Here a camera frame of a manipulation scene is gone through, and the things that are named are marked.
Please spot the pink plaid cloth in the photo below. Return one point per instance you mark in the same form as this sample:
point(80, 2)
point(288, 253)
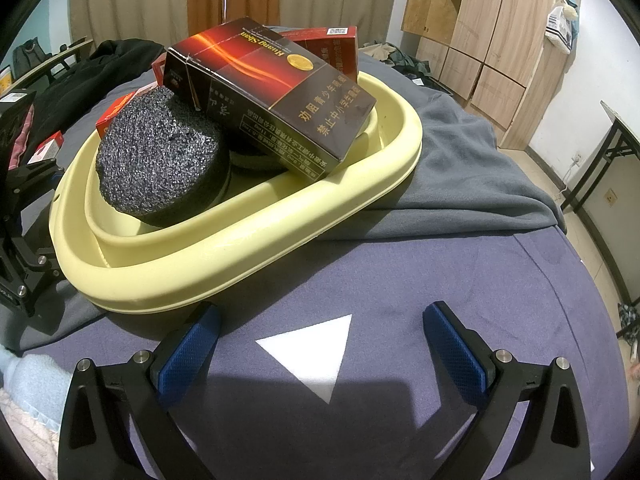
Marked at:
point(20, 142)

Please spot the light blue blanket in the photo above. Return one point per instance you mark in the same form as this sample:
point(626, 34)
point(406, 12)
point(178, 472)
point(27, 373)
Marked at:
point(30, 380)

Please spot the grey backpack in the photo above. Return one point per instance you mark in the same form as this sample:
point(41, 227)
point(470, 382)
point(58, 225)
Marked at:
point(27, 60)

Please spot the yellowed wall outlet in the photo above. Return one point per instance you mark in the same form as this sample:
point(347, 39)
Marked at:
point(611, 196)

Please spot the white plastic bag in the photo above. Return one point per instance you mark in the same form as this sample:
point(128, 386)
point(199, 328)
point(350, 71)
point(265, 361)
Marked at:
point(562, 25)

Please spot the plaid clothes pile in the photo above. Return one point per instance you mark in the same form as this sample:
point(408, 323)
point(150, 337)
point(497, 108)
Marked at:
point(629, 320)

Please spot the red white cigarette box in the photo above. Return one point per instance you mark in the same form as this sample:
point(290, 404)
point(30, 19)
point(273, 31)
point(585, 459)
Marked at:
point(112, 115)
point(47, 147)

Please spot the white wall outlet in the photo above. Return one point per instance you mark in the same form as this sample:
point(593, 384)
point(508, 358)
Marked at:
point(577, 159)

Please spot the wooden wardrobe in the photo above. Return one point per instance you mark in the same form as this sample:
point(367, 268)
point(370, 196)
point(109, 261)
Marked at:
point(500, 35)

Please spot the black clothing pile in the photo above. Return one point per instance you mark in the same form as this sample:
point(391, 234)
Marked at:
point(110, 70)

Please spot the beige clothes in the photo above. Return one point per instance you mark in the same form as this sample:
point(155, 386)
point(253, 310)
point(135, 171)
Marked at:
point(395, 57)

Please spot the black folding table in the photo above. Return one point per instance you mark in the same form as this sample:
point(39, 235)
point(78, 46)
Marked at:
point(627, 120)

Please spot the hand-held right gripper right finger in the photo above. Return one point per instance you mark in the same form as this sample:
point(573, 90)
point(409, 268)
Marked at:
point(457, 355)

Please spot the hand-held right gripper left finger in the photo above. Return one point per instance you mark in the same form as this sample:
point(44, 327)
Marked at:
point(187, 355)

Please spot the dark red cigarette carton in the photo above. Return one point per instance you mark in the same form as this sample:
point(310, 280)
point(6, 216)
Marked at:
point(270, 105)

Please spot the yellow plastic basin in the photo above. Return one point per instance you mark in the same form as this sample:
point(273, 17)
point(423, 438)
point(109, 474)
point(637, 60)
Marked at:
point(225, 260)

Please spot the pale printed quilt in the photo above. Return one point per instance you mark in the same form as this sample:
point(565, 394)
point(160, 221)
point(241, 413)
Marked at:
point(25, 445)

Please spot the grey blanket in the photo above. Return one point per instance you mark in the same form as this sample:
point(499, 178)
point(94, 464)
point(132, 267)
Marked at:
point(450, 160)

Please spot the purple bed sheet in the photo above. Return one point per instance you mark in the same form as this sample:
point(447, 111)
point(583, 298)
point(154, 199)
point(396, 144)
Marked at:
point(400, 285)

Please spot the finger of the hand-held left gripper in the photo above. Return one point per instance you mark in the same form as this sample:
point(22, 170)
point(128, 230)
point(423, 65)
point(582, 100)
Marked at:
point(40, 267)
point(37, 175)

